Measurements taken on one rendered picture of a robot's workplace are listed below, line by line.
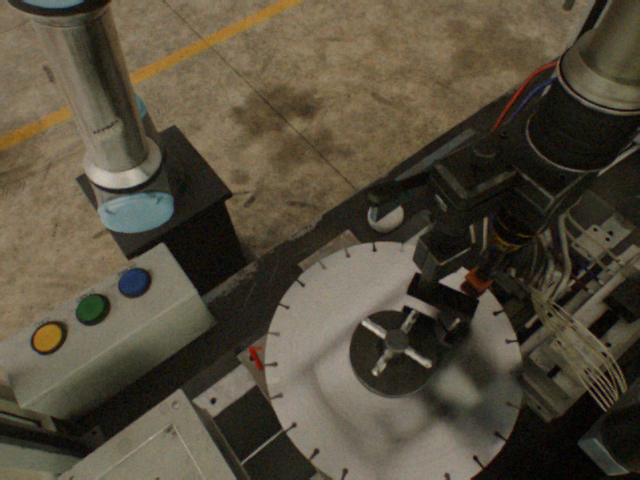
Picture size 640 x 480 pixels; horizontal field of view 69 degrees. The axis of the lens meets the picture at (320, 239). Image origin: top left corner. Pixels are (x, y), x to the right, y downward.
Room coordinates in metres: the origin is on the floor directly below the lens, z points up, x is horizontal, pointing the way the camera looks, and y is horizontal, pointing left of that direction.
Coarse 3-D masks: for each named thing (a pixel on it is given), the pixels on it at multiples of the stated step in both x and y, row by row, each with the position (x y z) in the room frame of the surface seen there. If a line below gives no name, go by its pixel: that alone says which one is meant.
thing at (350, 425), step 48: (336, 288) 0.26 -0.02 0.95; (384, 288) 0.26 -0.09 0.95; (288, 336) 0.20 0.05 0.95; (336, 336) 0.19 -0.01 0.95; (432, 336) 0.19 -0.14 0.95; (480, 336) 0.18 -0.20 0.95; (288, 384) 0.14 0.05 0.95; (336, 384) 0.13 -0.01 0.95; (432, 384) 0.13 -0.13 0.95; (480, 384) 0.12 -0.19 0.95; (288, 432) 0.08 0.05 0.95; (336, 432) 0.08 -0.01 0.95; (384, 432) 0.07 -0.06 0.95; (432, 432) 0.07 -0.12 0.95; (480, 432) 0.07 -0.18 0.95
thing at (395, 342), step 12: (372, 324) 0.19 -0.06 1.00; (408, 324) 0.19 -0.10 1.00; (384, 336) 0.18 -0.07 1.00; (396, 336) 0.17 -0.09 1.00; (384, 348) 0.16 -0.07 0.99; (396, 348) 0.16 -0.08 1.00; (408, 348) 0.16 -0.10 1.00; (384, 360) 0.15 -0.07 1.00; (420, 360) 0.14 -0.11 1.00; (372, 372) 0.13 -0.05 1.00
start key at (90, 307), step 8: (88, 296) 0.29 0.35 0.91; (96, 296) 0.29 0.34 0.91; (80, 304) 0.28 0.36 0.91; (88, 304) 0.28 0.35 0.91; (96, 304) 0.28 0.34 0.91; (104, 304) 0.28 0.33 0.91; (80, 312) 0.27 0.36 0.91; (88, 312) 0.26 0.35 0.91; (96, 312) 0.26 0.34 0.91; (104, 312) 0.27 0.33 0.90; (88, 320) 0.25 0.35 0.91
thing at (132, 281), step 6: (132, 270) 0.33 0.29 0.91; (138, 270) 0.33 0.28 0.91; (126, 276) 0.32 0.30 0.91; (132, 276) 0.32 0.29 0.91; (138, 276) 0.32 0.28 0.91; (144, 276) 0.32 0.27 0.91; (120, 282) 0.31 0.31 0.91; (126, 282) 0.31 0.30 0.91; (132, 282) 0.31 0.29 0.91; (138, 282) 0.31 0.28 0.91; (144, 282) 0.31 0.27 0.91; (126, 288) 0.30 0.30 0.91; (132, 288) 0.30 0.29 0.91; (138, 288) 0.30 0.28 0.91; (144, 288) 0.30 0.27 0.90; (132, 294) 0.29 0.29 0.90
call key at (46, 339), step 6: (54, 324) 0.25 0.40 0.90; (42, 330) 0.24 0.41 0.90; (48, 330) 0.24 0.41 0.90; (54, 330) 0.24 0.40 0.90; (60, 330) 0.24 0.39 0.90; (36, 336) 0.23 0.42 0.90; (42, 336) 0.23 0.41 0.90; (48, 336) 0.23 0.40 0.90; (54, 336) 0.23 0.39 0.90; (60, 336) 0.23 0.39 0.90; (36, 342) 0.22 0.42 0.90; (42, 342) 0.22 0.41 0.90; (48, 342) 0.22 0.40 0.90; (54, 342) 0.22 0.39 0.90; (42, 348) 0.22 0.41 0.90; (48, 348) 0.21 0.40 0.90
